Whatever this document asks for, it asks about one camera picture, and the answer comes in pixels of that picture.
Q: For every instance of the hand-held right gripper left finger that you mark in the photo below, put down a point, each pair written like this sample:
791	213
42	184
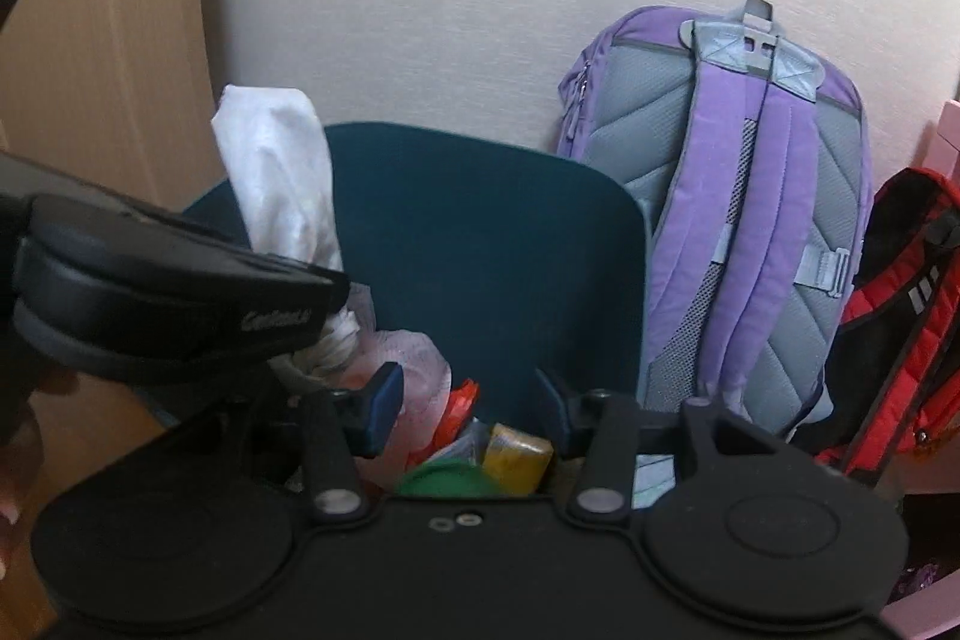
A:
382	409

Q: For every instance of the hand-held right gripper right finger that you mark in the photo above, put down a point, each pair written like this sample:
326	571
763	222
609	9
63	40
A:
556	401

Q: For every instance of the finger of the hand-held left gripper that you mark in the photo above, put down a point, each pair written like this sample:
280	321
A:
330	291

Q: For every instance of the white plastic bag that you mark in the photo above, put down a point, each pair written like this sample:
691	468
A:
277	175

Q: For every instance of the dark teal trash bin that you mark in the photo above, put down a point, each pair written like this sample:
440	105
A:
487	250

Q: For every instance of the person's left hand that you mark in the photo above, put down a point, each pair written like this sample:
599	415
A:
13	460

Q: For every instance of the pink white plastic wrapper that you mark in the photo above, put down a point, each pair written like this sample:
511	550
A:
420	377

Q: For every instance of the yellow snack packet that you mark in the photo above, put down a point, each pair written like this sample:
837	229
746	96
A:
517	460

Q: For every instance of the red plastic wrapper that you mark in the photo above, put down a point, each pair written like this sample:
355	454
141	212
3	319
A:
459	404

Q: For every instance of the green round lid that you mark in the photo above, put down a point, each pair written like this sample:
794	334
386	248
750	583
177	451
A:
442	481

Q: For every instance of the teal white zigzag blanket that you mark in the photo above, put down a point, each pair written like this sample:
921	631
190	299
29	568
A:
654	482

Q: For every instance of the wooden door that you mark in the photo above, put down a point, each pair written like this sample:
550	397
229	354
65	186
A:
112	48

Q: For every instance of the purple grey backpack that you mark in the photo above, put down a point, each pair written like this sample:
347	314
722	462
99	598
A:
735	160

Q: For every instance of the red black backpack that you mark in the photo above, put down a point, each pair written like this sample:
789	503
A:
900	340

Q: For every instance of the purple shiny packet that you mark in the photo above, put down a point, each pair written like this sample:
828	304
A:
919	584

